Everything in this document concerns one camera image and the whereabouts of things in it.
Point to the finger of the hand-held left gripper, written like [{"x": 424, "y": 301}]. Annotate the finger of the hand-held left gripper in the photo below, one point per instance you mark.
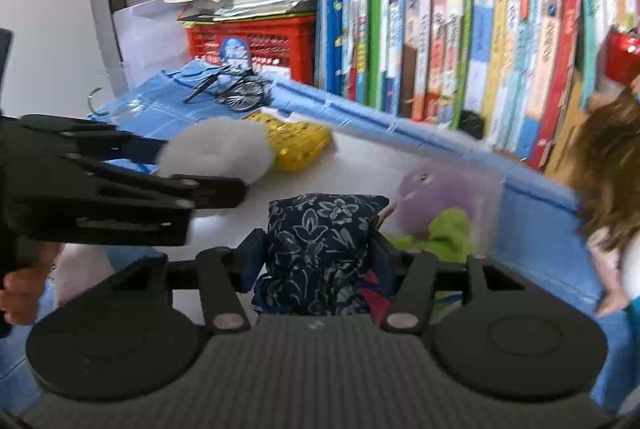
[
  {"x": 150, "y": 199},
  {"x": 100, "y": 136}
]

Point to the white fluffy plush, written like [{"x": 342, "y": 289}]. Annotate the white fluffy plush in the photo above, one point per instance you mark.
[{"x": 220, "y": 149}]

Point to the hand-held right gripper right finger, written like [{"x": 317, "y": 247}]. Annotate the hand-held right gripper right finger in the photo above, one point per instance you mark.
[{"x": 384, "y": 260}]

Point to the white board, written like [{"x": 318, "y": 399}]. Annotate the white board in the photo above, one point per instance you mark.
[{"x": 150, "y": 44}]

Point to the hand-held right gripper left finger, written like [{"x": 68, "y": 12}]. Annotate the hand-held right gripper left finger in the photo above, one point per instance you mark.
[{"x": 252, "y": 255}]

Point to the navy and red patterned pouch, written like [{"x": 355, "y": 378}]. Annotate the navy and red patterned pouch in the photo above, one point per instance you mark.
[{"x": 320, "y": 244}]

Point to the red plastic crate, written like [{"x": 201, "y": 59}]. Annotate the red plastic crate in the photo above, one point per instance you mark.
[{"x": 280, "y": 39}]

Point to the lime green cloth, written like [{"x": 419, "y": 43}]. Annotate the lime green cloth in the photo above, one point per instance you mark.
[{"x": 445, "y": 234}]

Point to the red can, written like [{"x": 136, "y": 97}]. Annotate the red can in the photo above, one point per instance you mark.
[{"x": 622, "y": 56}]

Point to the round blue tag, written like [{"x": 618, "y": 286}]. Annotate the round blue tag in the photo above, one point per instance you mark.
[{"x": 234, "y": 53}]

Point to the black miniature bicycle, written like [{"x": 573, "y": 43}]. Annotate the black miniature bicycle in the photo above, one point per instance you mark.
[{"x": 240, "y": 91}]

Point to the person's left hand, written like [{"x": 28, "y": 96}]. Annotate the person's left hand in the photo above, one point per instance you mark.
[{"x": 25, "y": 291}]

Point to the clear plastic storage box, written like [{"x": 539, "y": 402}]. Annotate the clear plastic storage box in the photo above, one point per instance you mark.
[{"x": 350, "y": 164}]

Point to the brown-haired doll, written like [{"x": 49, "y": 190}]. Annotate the brown-haired doll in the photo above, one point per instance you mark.
[{"x": 610, "y": 159}]

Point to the purple plush toy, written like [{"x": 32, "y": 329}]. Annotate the purple plush toy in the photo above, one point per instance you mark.
[{"x": 440, "y": 199}]

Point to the row of upright books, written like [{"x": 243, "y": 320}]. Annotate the row of upright books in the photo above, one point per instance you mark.
[{"x": 475, "y": 39}]

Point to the gold sequin pouch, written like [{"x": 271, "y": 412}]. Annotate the gold sequin pouch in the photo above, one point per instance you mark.
[{"x": 300, "y": 144}]

